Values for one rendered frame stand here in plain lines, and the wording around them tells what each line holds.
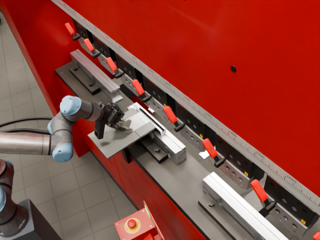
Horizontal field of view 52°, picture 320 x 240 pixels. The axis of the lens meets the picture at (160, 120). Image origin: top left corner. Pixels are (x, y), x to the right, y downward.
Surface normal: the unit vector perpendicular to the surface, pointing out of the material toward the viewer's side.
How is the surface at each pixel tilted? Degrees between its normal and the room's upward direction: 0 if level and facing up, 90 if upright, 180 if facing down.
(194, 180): 0
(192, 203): 0
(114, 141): 0
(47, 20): 90
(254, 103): 90
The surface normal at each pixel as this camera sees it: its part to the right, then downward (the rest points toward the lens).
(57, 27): 0.61, 0.54
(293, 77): -0.79, 0.51
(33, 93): -0.11, -0.67
